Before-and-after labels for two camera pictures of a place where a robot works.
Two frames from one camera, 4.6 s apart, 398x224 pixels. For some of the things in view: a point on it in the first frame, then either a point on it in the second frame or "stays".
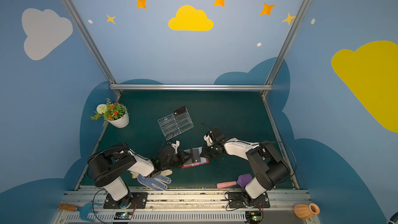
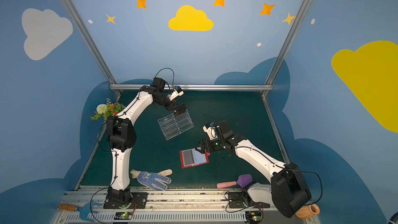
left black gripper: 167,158 -> 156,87
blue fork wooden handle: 85,210 stays
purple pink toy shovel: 242,180 stays
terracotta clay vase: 306,211 stays
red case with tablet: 195,159 stays
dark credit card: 195,155 -> 180,109
